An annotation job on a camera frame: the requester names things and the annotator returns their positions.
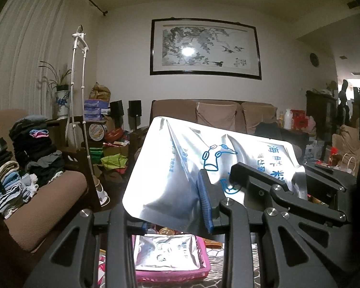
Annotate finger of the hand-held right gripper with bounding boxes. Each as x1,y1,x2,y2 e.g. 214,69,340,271
229,162,354,234
303,162,357,193

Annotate black cushion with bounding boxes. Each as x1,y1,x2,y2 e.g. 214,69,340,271
254,122,282,140

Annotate silver foil pouch blue print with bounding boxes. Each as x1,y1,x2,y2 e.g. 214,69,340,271
134,234,201,272
122,116,307,237

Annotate framed ink painting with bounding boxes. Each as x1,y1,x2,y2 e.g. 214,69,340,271
150,18,262,80

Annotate stack of blue tissue packs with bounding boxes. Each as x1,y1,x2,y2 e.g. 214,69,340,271
84,98,110,121

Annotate white curtain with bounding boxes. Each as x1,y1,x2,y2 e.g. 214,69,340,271
0,0,104,117

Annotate brown sofa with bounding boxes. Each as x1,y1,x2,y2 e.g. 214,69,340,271
132,99,309,162

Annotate black speaker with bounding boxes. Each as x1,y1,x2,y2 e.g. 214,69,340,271
128,100,142,118
109,100,124,118

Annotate brown armchair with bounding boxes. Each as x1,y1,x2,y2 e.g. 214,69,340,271
0,109,102,276

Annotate stack of folded clothes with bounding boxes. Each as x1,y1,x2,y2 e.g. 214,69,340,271
0,115,67,220

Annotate white paper bag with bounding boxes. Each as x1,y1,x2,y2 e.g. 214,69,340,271
339,153,359,176

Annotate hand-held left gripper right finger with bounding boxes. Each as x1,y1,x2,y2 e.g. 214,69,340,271
196,168,339,288

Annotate green potted plant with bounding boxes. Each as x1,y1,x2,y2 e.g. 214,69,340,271
37,61,72,92

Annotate grey stone-pattern tablecloth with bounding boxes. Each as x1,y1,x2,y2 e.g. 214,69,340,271
208,241,260,288

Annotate blue white porcelain vase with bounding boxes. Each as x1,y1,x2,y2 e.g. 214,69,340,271
54,89,71,119

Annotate round cookie tin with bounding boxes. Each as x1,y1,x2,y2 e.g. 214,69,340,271
88,123,109,142

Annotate white garment steamer pole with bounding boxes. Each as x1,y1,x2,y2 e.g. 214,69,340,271
66,25,110,204

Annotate dark wooden cabinet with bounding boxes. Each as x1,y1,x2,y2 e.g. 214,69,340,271
306,90,340,133

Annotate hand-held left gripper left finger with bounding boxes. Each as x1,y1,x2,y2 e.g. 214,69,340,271
22,207,147,288

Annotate red gift boxes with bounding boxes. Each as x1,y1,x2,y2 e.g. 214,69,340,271
291,109,308,130

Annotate pink plastic basket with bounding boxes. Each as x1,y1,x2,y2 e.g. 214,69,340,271
131,232,212,284

